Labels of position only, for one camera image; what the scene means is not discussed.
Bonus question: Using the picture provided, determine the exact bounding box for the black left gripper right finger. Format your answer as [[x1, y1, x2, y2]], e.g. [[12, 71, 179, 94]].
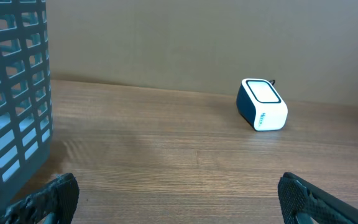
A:
[[278, 172, 358, 224]]

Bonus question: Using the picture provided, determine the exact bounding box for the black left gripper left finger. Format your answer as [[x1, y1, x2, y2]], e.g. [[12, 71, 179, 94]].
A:
[[0, 173, 80, 224]]

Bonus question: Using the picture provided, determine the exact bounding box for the white barcode scanner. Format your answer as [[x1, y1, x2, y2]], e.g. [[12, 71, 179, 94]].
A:
[[236, 78, 288, 131]]

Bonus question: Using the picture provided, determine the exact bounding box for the grey plastic shopping basket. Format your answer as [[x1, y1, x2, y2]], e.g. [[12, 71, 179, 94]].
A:
[[0, 0, 53, 210]]

